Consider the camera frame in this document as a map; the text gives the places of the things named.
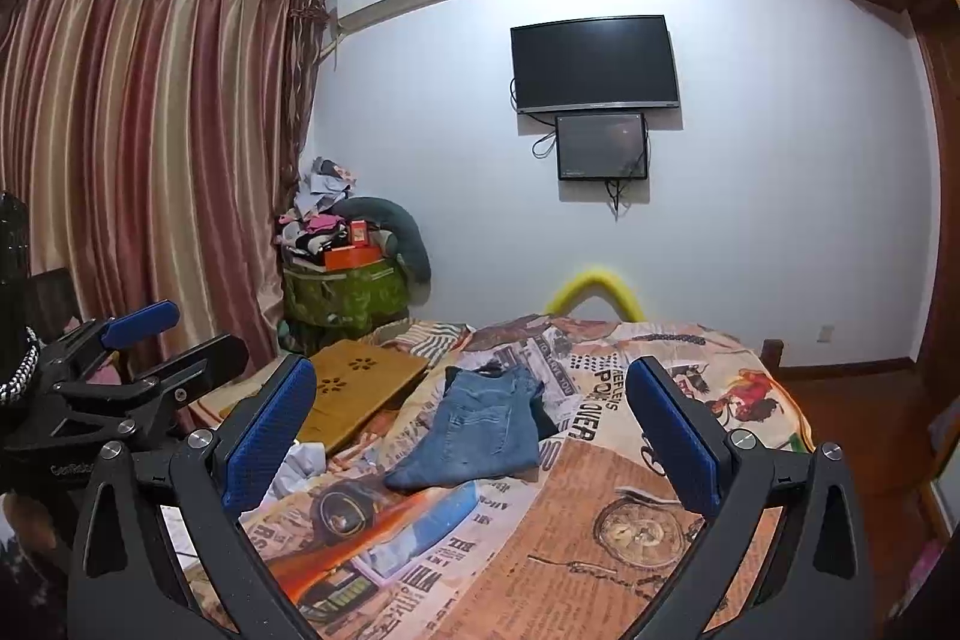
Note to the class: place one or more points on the pile of clothes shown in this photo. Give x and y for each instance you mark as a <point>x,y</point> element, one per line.
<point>322,190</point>

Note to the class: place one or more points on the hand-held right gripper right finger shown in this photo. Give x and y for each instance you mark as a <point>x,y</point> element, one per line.
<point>675,437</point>

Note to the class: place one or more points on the wooden lap desk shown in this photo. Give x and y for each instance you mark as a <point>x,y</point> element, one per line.
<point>360,377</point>

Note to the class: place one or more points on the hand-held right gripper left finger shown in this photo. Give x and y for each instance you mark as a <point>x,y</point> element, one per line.
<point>270,437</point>

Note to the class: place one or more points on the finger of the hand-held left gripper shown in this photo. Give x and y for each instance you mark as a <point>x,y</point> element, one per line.
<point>202,355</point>
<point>142,319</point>

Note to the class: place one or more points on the small black wall monitor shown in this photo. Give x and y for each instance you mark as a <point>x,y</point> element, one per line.
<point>600,145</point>

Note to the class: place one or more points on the grey tube pillow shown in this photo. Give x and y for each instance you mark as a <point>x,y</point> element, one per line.
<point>412,242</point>

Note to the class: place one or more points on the printed blanket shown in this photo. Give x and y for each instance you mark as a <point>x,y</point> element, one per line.
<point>600,572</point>

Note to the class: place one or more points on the black wall television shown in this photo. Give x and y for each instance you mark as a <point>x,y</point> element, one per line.
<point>592,63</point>

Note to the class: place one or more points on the green fabric storage box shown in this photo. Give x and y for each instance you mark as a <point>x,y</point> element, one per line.
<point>345,299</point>

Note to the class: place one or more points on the dark object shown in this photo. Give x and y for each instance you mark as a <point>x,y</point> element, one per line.
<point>19,250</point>

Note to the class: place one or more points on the pale grey cloth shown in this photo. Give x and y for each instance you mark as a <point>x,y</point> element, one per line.
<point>304,464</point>

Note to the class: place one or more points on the orange box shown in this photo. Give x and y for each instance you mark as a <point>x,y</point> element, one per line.
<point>352,257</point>

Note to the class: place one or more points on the wooden bed frame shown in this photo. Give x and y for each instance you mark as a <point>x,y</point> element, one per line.
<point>774,355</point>

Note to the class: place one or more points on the yellow foam tube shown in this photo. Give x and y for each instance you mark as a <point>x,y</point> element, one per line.
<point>592,276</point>

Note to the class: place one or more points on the striped pink curtain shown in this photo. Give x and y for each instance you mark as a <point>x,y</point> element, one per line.
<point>150,160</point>

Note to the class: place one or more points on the white wall outlet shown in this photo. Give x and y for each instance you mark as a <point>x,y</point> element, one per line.
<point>825,333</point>

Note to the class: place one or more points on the blue denim pants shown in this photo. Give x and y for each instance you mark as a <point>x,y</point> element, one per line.
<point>480,430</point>

